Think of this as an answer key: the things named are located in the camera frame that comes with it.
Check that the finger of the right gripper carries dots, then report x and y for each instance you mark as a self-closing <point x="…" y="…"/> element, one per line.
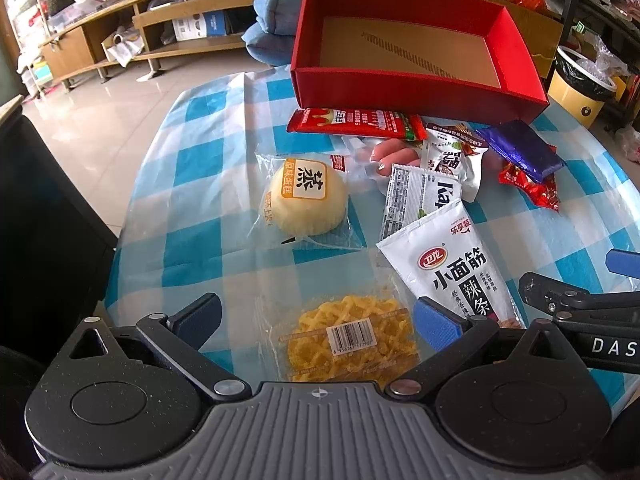
<point x="551" y="296"/>
<point x="624" y="263"/>

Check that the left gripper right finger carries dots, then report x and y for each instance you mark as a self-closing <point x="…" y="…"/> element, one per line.
<point x="456" y="341"/>

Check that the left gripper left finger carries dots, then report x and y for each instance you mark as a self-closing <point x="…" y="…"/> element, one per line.
<point x="176" y="341"/>

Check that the white spicy gluten strip packet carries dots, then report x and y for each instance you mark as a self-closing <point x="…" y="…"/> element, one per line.
<point x="442" y="257"/>

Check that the yellow crispy noodle packet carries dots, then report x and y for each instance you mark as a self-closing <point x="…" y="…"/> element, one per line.
<point x="363" y="337"/>

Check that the red Trolli candy bag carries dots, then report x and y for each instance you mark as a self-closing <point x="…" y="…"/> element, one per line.
<point x="543" y="194"/>

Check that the purple foil snack packet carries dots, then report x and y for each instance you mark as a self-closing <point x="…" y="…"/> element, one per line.
<point x="518" y="143"/>

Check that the white Kaprons wafer packet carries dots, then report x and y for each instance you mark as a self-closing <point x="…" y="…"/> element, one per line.
<point x="413" y="193"/>

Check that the white duck snack pouch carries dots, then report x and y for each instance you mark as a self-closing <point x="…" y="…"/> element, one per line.
<point x="458" y="151"/>

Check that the round yellow bun packet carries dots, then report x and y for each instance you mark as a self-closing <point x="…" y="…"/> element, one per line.
<point x="305" y="200"/>

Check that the pink sausages vacuum pack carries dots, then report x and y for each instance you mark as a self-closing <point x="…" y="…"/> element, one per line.
<point x="373" y="158"/>

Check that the long red snack packet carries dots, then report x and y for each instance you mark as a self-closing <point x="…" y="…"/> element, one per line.
<point x="380" y="124"/>

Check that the blue checkered tablecloth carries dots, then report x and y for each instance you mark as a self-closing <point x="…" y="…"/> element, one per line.
<point x="198" y="192"/>

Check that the yellow trash bin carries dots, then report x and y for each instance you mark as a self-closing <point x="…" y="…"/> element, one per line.
<point x="576" y="86"/>

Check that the red cardboard box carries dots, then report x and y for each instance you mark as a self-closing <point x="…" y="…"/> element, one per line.
<point x="457" y="59"/>

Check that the blue rolled cushion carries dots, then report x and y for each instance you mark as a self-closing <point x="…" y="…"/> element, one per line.
<point x="270" y="40"/>

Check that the wooden TV cabinet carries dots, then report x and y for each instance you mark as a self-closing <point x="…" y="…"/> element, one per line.
<point x="78" y="48"/>

